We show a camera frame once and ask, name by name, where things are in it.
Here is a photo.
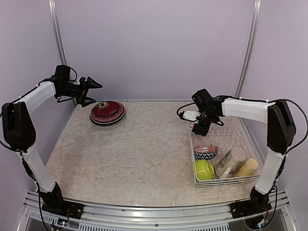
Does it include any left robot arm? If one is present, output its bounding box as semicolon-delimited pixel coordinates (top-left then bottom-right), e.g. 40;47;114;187
0;65;102;214

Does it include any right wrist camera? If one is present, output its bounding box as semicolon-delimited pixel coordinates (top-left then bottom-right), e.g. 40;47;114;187
180;110;201;122

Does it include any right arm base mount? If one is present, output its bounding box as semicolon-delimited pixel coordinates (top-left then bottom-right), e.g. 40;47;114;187
230;200;272;219

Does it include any pink polka dot plate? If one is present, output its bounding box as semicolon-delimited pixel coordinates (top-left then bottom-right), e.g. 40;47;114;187
90;101;126;124

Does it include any white wire dish rack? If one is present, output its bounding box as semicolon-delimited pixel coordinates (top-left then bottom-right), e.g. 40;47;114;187
187;117;264;188

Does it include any white printed mug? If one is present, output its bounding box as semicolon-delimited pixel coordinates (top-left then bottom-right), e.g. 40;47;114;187
215;146;246;179

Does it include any red teal patterned plate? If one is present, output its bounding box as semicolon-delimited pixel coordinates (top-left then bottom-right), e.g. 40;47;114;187
90;109;126;126

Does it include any right aluminium corner post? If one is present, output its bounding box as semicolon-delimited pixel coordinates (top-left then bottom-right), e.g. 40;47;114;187
235;0;261;97

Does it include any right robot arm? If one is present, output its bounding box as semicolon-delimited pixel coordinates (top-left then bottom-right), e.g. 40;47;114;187
183;89;296;214

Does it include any aluminium front rail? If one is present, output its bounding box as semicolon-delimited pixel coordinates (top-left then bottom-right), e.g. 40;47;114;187
24;190;295;231

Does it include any blue white zigzag bowl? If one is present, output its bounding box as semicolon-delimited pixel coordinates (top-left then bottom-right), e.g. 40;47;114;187
193;145;218;160

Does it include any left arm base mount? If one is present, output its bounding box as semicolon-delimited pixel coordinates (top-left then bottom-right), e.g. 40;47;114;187
42;200;84;219

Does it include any lime green bowl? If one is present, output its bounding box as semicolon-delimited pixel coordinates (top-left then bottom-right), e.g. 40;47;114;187
193;159;215;181

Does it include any aluminium corner post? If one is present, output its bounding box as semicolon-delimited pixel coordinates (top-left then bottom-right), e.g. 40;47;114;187
235;0;261;97
49;0;80;105

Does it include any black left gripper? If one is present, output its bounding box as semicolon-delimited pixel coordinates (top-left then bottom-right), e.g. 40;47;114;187
58;76;103;107

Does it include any black rimmed striped plate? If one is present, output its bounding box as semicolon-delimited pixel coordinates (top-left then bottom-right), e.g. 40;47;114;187
90;104;126;126

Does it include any dark red floral plate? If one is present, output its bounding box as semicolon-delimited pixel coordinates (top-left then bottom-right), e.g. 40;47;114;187
92;101;120;117

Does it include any yellow cup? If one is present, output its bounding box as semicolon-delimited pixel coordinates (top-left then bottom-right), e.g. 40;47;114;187
235;158;258;177

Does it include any left aluminium corner post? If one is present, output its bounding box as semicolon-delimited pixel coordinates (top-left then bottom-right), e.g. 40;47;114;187
49;0;80;105

